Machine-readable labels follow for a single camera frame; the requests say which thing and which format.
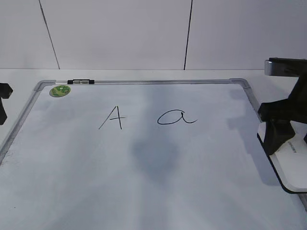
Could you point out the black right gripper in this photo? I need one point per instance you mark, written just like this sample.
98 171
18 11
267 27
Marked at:
278 115

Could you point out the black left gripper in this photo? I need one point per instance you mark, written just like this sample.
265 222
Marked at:
5 93

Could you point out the white whiteboard eraser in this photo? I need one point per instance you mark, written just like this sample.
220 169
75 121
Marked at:
289 162

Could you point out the green round magnet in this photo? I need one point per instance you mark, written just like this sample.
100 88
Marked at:
60 91

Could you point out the black silver board hanger clip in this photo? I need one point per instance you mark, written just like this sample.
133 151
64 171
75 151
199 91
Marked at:
80 81

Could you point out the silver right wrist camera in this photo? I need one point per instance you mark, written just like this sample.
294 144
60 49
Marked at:
285 67

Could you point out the white magnetic whiteboard grey frame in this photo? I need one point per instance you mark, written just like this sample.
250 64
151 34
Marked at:
142 156

